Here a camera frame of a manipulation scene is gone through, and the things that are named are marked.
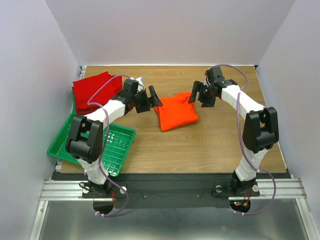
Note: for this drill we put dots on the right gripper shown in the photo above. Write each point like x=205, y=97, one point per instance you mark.
x=202, y=92

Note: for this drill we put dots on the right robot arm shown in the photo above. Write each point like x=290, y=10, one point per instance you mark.
x=258, y=134

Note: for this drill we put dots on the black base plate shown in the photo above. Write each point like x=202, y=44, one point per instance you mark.
x=146, y=191

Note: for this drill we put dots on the green plastic tray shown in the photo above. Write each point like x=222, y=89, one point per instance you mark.
x=118, y=144

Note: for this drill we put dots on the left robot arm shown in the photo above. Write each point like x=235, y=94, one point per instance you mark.
x=88, y=134

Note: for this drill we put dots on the orange t shirt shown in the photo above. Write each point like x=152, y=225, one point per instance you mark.
x=176, y=111

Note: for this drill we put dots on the folded dark red t shirt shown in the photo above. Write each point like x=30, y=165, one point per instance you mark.
x=77, y=108

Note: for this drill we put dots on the aluminium frame rail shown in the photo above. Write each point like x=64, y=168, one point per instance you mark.
x=277, y=213

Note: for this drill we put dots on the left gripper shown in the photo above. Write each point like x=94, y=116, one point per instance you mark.
x=146, y=107

